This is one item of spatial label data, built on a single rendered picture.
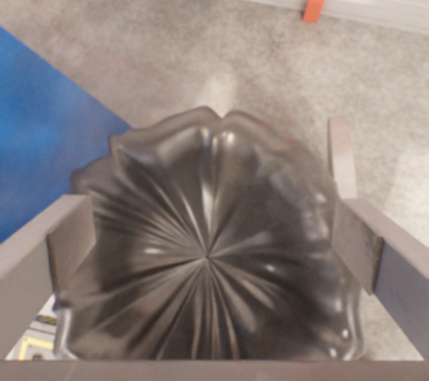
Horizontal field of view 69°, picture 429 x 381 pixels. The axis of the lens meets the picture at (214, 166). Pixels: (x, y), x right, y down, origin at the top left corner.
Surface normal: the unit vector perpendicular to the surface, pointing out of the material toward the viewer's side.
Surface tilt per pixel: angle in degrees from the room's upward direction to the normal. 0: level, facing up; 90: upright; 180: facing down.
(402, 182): 0
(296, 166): 8
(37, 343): 0
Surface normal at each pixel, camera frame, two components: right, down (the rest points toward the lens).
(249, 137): -0.45, -0.04
